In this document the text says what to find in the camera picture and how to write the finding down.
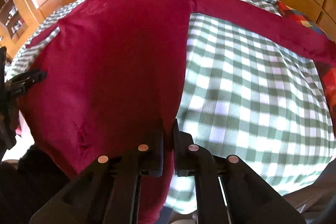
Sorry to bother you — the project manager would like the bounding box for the crimson red long-sleeve garment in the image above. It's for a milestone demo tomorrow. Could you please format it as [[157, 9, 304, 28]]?
[[9, 0, 335, 223]]

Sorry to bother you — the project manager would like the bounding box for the green white checkered bedsheet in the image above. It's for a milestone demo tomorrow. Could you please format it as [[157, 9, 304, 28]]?
[[4, 0, 336, 216]]

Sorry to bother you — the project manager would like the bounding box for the wooden shelf with items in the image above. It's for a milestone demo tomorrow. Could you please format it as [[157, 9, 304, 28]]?
[[1, 0, 28, 43]]

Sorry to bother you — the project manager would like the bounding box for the multicolour checkered pillow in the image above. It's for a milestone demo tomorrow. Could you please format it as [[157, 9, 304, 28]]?
[[275, 0, 336, 104]]

